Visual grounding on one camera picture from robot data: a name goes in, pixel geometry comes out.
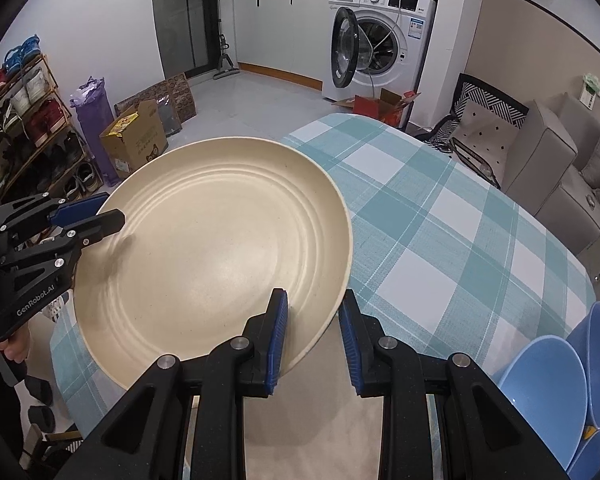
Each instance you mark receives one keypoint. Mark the wooden shoe rack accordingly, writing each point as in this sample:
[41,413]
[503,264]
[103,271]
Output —
[40,125]

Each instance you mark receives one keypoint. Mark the grey sofa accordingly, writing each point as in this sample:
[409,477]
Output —
[540,160]

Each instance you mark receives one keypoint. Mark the white washing machine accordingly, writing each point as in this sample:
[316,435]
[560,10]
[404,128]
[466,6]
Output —
[410,25]

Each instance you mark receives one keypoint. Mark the dark glass door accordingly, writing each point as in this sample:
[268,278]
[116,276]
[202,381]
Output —
[180,15]

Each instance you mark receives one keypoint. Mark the white kitchen base cabinets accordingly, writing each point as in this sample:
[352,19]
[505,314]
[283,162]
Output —
[280,30]

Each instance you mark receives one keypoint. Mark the purple bag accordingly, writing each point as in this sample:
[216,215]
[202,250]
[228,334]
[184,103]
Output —
[95,125]

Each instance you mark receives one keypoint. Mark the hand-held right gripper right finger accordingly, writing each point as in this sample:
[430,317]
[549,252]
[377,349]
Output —
[350,345]

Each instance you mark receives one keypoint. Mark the blue shoes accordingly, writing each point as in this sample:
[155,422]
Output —
[22,55]

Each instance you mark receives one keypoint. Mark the black slipper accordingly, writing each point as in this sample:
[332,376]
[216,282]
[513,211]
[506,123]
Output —
[40,390]
[42,420]

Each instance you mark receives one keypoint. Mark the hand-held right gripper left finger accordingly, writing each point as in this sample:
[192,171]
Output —
[278,340]

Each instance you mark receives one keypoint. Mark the wall socket with green tag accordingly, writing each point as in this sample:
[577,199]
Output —
[594,92]

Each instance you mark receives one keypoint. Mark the person's left hand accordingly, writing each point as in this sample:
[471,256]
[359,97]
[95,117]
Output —
[19,345]

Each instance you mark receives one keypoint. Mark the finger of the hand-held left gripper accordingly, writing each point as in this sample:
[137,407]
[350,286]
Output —
[75,212]
[100,225]

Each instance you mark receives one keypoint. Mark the brown cardboard box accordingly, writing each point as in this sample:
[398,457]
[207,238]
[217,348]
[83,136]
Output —
[140,145]

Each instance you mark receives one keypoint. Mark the red cardboard box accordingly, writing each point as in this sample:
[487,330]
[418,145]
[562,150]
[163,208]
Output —
[370,107]

